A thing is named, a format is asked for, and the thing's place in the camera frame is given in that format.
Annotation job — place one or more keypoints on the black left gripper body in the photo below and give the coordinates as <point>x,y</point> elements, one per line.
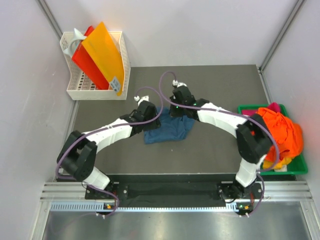
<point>154,124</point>

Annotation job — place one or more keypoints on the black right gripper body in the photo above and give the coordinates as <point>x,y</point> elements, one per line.
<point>177,111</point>

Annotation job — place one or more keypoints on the blue t shirt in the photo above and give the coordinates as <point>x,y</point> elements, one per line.
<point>171,129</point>

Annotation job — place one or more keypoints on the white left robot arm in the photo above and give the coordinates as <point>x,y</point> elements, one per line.
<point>78,154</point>

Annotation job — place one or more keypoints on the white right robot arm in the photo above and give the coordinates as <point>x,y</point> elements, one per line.
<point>252,134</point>

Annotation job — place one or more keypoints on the white perforated plastic basket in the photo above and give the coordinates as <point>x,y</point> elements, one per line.
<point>80,87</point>

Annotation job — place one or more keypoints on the orange plastic board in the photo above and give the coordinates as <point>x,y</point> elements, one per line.
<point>104,53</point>

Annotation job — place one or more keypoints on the red plastic board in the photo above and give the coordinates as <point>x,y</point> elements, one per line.
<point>83,60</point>

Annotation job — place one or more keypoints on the pink t shirt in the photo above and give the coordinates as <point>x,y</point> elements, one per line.
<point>252,109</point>

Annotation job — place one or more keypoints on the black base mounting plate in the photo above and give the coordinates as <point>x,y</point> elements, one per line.
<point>180,190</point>

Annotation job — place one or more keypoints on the yellow t shirt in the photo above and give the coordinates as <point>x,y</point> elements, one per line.
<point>281,166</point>

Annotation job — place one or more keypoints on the orange t shirt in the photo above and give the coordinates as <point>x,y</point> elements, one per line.
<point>287,134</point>

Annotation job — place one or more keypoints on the green plastic bin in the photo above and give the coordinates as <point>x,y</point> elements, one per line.
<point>298,165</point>

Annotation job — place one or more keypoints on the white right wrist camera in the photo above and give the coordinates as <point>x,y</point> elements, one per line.
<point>177,84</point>

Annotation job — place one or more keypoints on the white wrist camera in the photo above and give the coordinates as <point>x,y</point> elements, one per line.
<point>139,99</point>
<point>177,84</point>

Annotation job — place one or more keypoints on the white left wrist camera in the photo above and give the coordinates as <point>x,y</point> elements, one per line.
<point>139,99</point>

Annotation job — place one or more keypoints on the light blue plastic ring tool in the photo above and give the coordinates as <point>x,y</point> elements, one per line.
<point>78,37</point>

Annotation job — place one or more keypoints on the grey slotted cable duct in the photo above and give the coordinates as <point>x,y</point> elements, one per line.
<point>105,207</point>

